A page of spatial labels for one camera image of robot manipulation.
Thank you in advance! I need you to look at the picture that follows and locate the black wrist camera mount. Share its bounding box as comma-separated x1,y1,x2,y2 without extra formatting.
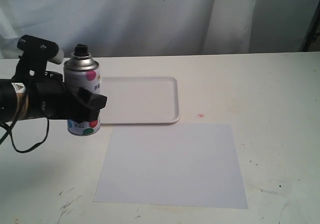
12,35,64,82

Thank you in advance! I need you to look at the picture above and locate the dark metal stand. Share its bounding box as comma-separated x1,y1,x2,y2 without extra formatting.
298,0,320,52

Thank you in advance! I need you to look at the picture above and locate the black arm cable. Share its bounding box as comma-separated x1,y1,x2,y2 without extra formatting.
0,84,50,153

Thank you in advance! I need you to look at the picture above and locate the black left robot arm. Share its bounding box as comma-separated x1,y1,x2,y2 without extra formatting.
0,71,107,122

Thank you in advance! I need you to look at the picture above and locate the white plastic tray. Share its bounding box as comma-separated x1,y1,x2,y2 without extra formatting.
100,77,181,125

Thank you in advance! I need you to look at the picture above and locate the white backdrop cloth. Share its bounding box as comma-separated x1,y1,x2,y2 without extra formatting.
0,0,303,58

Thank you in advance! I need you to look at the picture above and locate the white paper sheet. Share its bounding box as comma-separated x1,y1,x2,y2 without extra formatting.
94,123,248,209

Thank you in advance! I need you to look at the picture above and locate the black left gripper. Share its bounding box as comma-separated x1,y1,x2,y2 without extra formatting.
24,71,108,123

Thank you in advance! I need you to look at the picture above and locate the white polka-dot spray can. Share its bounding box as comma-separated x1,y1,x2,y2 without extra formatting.
63,44,101,136

